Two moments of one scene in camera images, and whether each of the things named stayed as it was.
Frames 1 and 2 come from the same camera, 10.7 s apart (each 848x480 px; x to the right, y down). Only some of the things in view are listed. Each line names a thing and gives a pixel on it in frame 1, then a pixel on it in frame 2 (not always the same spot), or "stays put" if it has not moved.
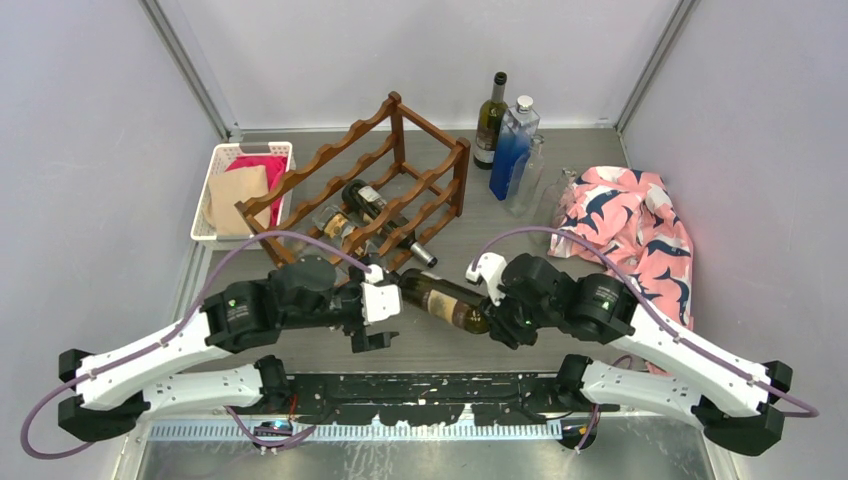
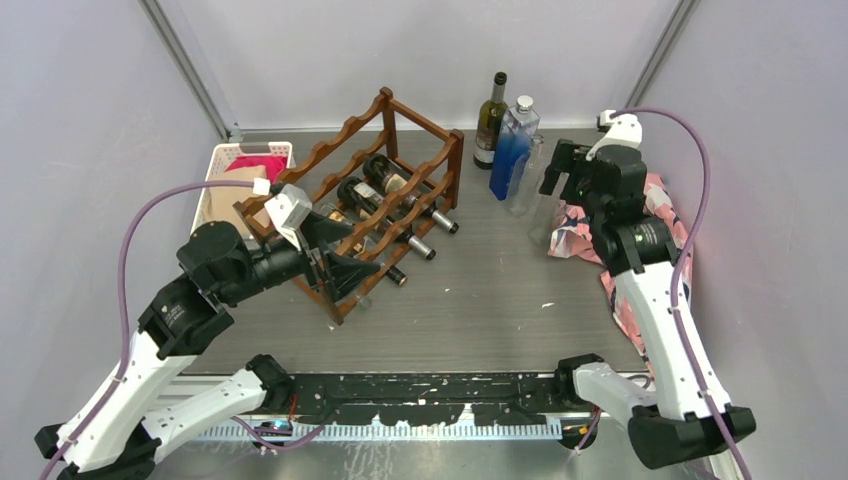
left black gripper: [360, 338] to [339, 275]
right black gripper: [501, 327] to [565, 153]
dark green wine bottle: [444, 299] to [393, 178]
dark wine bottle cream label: [364, 199] stays put
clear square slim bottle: [526, 178] stays put
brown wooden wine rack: [365, 198] stays put
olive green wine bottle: [489, 122] stays put
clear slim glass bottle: [550, 205] stays put
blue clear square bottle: [514, 146] stays put
